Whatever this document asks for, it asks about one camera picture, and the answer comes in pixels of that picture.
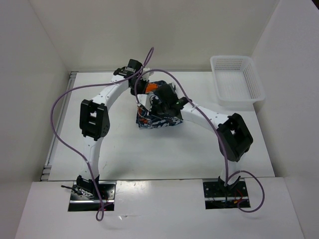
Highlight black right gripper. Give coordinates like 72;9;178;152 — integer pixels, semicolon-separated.
145;99;168;120

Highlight colourful patterned shorts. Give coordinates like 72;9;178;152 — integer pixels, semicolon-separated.
136;80;183;128

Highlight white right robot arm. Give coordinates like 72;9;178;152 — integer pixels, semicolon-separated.
149;84;253;196

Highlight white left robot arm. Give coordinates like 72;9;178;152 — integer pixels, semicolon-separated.
76;59;144;199

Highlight white perforated plastic basket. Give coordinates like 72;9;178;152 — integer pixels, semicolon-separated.
210;55;266;107

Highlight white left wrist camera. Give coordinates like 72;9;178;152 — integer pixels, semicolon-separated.
141;67;154;77

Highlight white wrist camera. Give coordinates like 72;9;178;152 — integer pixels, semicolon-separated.
137;94;152;112
141;67;154;77

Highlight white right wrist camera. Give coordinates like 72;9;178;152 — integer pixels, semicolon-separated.
137;94;152;112

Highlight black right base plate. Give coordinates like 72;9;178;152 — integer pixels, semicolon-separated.
202;179;251;210

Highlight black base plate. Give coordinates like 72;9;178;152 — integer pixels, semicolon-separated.
68;181;117;212
202;179;251;210

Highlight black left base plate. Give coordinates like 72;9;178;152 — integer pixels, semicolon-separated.
68;181;117;212

